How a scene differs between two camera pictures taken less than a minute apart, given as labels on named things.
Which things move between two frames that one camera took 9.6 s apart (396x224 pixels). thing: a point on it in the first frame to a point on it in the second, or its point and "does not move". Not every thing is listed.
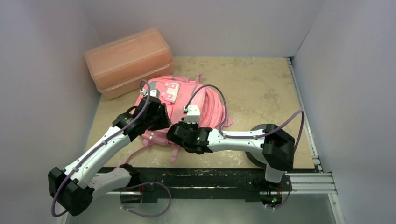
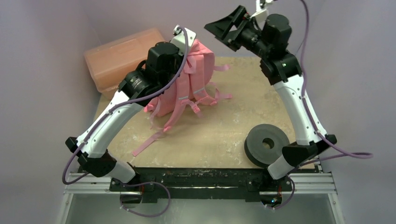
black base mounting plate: [165, 185] does not move
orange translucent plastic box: [130, 62] does not move
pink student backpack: [176, 93] to [191, 87]
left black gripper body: [159, 121] to [179, 60]
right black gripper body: [174, 135] to [236, 31]
